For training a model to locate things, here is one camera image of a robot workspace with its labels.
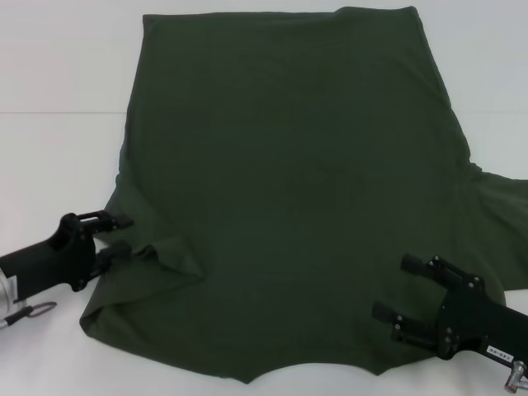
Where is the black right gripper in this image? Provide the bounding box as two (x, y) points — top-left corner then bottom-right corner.
(370, 254), (528, 365)

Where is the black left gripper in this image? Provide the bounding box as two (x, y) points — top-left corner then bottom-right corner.
(0, 209), (134, 300)

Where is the dark green t-shirt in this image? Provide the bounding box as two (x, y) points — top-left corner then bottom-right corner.
(79, 6), (528, 375)

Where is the silver wrist connector stub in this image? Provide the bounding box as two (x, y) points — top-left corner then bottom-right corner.
(503, 359), (528, 391)

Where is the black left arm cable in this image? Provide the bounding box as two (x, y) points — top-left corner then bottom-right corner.
(0, 300), (59, 331)

